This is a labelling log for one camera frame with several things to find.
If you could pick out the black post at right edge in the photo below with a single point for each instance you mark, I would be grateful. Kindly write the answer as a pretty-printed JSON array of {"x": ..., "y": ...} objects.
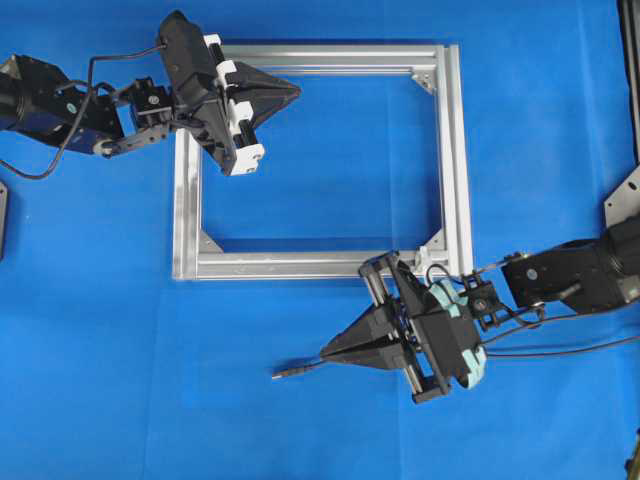
[{"x": 628, "y": 11}]

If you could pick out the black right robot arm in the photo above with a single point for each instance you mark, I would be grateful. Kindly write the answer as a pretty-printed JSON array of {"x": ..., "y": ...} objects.
[{"x": 588, "y": 275}]

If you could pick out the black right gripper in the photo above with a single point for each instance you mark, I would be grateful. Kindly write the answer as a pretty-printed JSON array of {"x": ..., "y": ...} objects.
[{"x": 426, "y": 331}]

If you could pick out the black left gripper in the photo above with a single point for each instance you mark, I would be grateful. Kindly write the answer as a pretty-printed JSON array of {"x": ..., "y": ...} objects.
[{"x": 201, "y": 80}]

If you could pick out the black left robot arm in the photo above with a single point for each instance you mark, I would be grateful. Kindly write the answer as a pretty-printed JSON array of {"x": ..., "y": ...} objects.
[{"x": 40, "y": 102}]

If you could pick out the white string loop clip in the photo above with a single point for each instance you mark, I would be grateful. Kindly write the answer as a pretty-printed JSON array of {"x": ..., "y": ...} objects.
[{"x": 422, "y": 260}]

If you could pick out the square aluminium extrusion frame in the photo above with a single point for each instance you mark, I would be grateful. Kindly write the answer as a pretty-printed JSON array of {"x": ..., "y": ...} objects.
[{"x": 436, "y": 68}]

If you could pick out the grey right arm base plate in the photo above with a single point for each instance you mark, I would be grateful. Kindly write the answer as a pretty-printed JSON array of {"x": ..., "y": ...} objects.
[{"x": 623, "y": 202}]

